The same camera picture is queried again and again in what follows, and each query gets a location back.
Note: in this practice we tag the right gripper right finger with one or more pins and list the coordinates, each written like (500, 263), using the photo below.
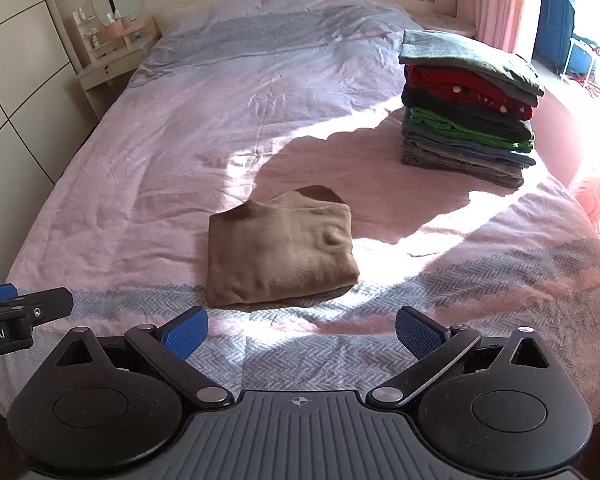
(436, 348)

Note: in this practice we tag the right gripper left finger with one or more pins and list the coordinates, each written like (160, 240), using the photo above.
(166, 350)

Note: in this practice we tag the brown knit sweater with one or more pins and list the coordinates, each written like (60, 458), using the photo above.
(299, 244)

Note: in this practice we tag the khaki folded garment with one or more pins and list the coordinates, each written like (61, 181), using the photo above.
(506, 176)

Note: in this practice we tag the blue-grey folded garment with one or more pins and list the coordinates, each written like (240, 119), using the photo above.
(424, 138)

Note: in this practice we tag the green folded garment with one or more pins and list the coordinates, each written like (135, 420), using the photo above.
(442, 126)

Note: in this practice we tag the black folded garment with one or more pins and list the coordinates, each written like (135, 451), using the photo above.
(472, 117)

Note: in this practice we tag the cream bedside table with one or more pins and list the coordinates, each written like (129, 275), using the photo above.
(112, 62)

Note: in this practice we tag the red patterned folded garment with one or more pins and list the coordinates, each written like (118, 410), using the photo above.
(463, 87)

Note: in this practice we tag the grey top folded garment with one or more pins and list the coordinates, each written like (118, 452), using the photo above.
(508, 71)

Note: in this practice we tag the pink cup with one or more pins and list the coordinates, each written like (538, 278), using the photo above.
(116, 27)

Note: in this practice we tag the blue suitcase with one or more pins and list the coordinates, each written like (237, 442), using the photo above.
(553, 39)

